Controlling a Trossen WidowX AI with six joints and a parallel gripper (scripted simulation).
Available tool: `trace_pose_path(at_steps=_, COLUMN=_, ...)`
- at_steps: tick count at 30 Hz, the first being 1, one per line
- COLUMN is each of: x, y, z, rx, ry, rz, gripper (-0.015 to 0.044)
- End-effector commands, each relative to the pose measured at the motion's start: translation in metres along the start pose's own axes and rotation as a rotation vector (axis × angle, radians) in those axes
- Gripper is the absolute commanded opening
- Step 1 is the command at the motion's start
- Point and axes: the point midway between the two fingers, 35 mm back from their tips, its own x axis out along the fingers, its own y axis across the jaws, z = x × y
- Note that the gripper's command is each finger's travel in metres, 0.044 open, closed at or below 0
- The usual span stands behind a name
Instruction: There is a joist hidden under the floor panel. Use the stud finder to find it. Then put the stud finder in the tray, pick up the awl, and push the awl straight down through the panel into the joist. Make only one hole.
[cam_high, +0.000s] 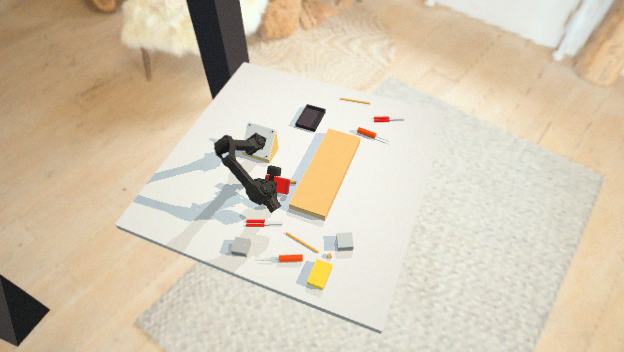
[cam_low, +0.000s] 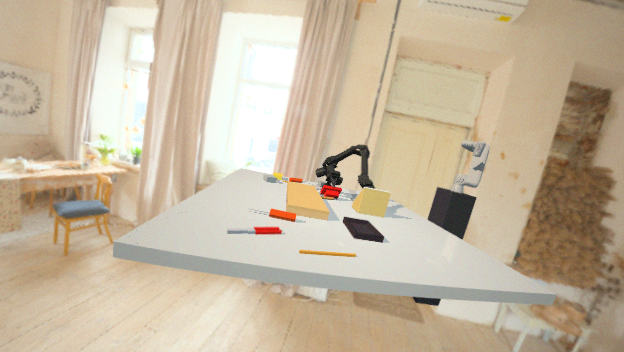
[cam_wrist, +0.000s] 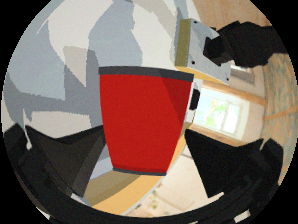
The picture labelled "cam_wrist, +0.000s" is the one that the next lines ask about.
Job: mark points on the tan panel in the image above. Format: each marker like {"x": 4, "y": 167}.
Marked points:
{"x": 116, "y": 192}

